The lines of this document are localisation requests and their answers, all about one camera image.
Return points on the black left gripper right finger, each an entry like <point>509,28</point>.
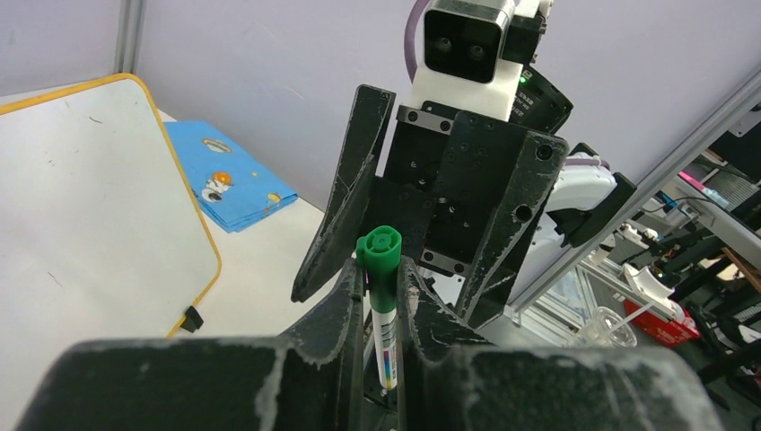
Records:
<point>446,367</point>

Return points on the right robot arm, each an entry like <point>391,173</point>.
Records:
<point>585,196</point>

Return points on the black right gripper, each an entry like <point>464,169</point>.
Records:
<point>456,184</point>

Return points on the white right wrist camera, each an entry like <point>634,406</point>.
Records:
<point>475,55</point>

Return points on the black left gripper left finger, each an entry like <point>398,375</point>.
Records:
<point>309,376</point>

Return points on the yellow framed whiteboard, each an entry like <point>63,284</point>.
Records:
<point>101,235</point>

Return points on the clear plastic cup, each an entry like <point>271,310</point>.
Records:
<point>601,330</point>

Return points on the green capped whiteboard marker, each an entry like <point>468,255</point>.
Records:
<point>378,253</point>

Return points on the blue patterned cloth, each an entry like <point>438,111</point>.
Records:
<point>231,186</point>

